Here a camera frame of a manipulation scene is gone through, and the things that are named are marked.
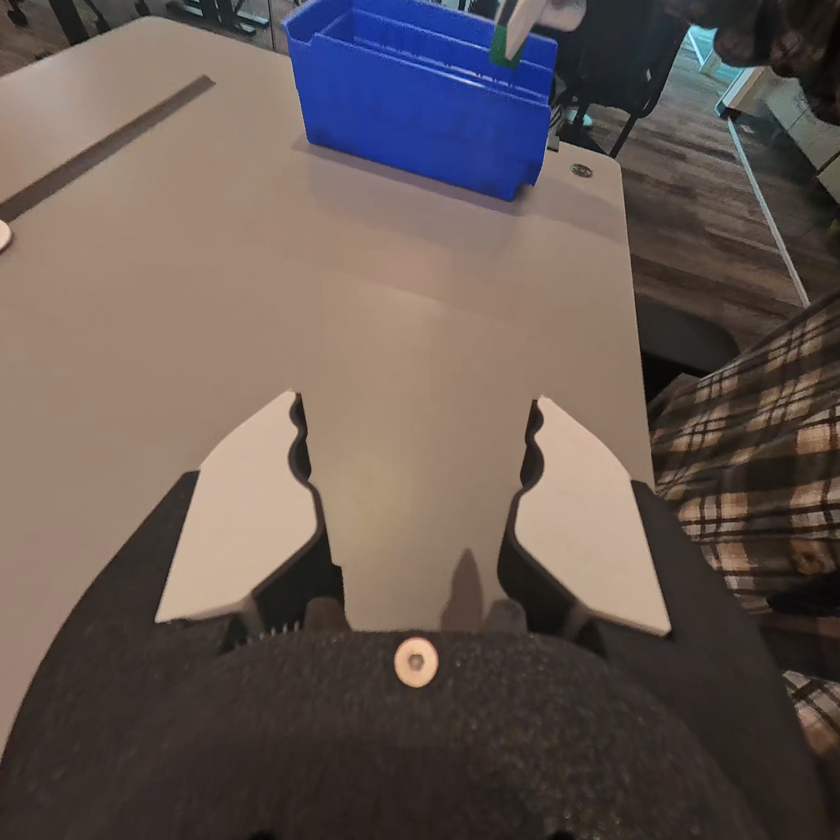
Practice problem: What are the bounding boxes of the black chair with thin legs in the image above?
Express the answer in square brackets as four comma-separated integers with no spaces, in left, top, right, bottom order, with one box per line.
[554,0,686,158]

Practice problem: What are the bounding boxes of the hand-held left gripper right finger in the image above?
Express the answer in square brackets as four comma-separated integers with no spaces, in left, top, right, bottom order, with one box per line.
[499,394,673,637]

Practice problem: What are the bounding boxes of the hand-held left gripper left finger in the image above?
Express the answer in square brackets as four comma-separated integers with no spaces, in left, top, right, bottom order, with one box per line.
[154,390,329,624]

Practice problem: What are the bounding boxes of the black office chair seat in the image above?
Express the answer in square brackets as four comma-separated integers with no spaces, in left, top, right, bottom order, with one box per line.
[640,298,739,401]

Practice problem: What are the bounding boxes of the blue plastic bin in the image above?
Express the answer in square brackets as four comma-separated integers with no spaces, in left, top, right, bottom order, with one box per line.
[281,0,559,203]

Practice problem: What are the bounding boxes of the green wooden cube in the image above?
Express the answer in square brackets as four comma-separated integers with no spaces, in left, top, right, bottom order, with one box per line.
[487,20,524,68]

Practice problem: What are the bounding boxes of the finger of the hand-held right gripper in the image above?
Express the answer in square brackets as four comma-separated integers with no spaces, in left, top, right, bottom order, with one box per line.
[500,0,547,59]

